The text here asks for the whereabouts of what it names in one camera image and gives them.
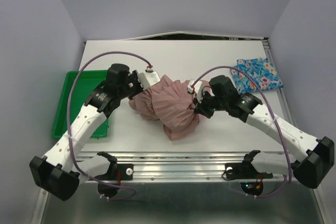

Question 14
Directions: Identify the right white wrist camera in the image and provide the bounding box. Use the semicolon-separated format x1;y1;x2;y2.
187;80;209;103

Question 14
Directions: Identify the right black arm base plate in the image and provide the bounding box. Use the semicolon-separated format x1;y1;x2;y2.
222;163;273;181

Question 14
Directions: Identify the green plastic bin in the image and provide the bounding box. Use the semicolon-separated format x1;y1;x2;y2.
51;69;111;140

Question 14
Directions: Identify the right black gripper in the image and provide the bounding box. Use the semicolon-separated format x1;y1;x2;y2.
192;89;227;119

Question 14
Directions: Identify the pink skirt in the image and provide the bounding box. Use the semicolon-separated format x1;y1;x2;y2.
129;75;204;141

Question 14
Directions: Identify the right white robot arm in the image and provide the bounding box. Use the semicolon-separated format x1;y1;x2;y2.
187;76;335;189

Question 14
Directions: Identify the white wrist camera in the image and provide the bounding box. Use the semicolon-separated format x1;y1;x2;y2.
138;68;161;90
187;80;209;103

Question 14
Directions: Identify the aluminium table frame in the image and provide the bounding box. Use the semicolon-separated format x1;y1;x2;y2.
36;40;333;223

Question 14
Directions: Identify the blue floral skirt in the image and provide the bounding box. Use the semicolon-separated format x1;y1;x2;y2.
230;58;283;94

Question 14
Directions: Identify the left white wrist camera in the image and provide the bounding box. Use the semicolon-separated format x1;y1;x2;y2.
138;68;161;90

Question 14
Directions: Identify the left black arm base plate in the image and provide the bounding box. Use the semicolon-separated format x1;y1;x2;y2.
83;162;134;181

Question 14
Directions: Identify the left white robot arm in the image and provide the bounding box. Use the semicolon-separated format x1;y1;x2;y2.
29;63;143;201

